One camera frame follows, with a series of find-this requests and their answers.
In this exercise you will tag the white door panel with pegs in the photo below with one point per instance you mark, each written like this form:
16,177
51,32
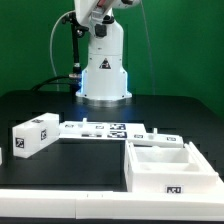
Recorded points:
84,127

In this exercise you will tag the white door panel with knob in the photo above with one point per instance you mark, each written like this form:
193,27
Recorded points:
156,139

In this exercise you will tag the white cabinet body box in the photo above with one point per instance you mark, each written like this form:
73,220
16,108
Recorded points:
168,170

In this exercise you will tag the white cabinet top block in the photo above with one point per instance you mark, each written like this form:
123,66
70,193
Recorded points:
35,134

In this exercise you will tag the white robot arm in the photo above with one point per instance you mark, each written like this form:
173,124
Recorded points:
104,80

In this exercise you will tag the white marker base sheet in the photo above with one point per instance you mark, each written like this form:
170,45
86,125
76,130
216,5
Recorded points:
120,130

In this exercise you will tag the white L-shaped fence frame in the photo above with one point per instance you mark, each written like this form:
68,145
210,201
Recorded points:
113,205

